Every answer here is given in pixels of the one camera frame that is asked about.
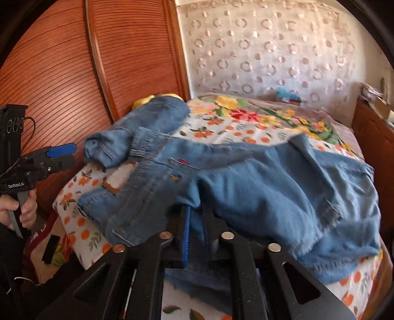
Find wooden slatted wardrobe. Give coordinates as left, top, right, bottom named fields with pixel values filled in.
left=0, top=0, right=190, bottom=216

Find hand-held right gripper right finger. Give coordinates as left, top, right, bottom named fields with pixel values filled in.
left=201, top=206, right=358, bottom=320

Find light blue denim pants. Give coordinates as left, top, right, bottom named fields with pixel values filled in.
left=77, top=128, right=382, bottom=304

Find floral blanket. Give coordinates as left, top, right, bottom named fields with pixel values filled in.
left=26, top=92, right=367, bottom=284

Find open cardboard box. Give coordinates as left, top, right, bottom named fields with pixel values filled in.
left=374, top=98, right=394, bottom=124

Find orange fruit print bed sheet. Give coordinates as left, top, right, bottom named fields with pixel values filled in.
left=52, top=106, right=382, bottom=320

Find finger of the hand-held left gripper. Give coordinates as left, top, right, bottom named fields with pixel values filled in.
left=31, top=155, right=76, bottom=177
left=23, top=143, right=77, bottom=162

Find red printed cloth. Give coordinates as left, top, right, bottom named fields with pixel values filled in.
left=24, top=211, right=59, bottom=277

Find black rectangular object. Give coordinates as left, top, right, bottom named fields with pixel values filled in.
left=42, top=235, right=61, bottom=264

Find clutter on cabinet top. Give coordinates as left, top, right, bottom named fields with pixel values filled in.
left=360, top=81, right=385, bottom=102

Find person's left hand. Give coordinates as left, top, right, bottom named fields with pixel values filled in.
left=0, top=189, right=38, bottom=230

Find long wooden cabinet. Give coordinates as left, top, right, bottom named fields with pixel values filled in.
left=351, top=98, right=394, bottom=234

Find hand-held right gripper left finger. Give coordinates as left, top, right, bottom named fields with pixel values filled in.
left=35, top=205, right=194, bottom=320

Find person's left forearm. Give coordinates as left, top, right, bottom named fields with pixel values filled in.
left=0, top=222, right=23, bottom=308

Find blue plastic bag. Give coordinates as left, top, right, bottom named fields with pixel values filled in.
left=275, top=87, right=301, bottom=102

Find circle patterned sheer curtain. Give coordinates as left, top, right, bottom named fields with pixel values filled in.
left=175, top=0, right=374, bottom=103

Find yellow plush toy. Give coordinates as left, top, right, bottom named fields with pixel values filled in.
left=132, top=93, right=183, bottom=110

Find darker blue denim pants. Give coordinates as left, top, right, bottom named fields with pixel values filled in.
left=84, top=95, right=190, bottom=169

